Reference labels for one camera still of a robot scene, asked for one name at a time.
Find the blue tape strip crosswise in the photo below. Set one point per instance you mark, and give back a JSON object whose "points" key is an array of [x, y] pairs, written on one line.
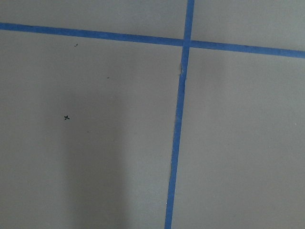
{"points": [[152, 40]]}

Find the blue tape strip lengthwise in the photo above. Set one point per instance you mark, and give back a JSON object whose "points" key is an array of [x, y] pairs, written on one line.
{"points": [[179, 114]]}

